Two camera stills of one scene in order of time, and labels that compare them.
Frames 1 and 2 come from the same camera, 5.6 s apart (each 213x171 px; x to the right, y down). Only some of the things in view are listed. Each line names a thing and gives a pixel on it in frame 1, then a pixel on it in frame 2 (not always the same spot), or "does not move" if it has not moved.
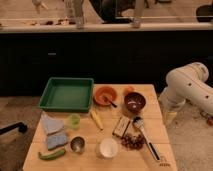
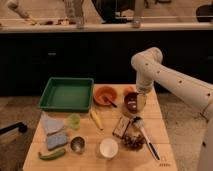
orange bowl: [104, 95] does not move
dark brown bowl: [134, 102] does not move
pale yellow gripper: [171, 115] to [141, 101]
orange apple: [129, 89] does not move
